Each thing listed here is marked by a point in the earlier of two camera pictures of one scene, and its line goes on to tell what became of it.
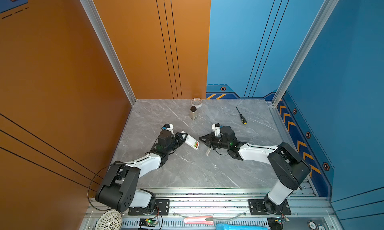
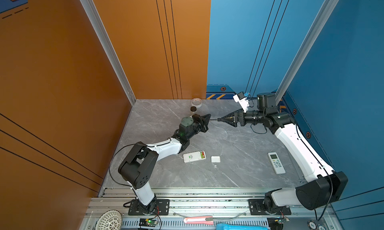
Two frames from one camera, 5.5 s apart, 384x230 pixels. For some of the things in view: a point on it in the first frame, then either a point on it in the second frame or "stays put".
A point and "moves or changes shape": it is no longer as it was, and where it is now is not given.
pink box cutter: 204,220 stays put
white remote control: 191,141 → 194,156
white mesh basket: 109,220 stays put
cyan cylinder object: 241,226 stays put
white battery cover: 208,151 → 215,159
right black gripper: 209,143 → 239,116
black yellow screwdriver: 244,121 moves or changes shape
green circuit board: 147,222 stays put
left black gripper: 178,137 → 202,122
